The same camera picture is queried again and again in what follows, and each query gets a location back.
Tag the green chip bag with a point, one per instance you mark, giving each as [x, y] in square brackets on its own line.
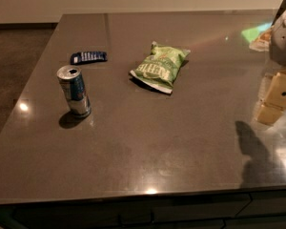
[159, 70]

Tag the blue snack wrapper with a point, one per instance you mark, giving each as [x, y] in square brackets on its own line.
[80, 58]

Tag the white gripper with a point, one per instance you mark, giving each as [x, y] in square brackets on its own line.
[284, 43]

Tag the dark cabinet drawers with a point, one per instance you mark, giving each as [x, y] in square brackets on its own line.
[254, 210]

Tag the redbull can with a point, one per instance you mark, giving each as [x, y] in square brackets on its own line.
[72, 83]

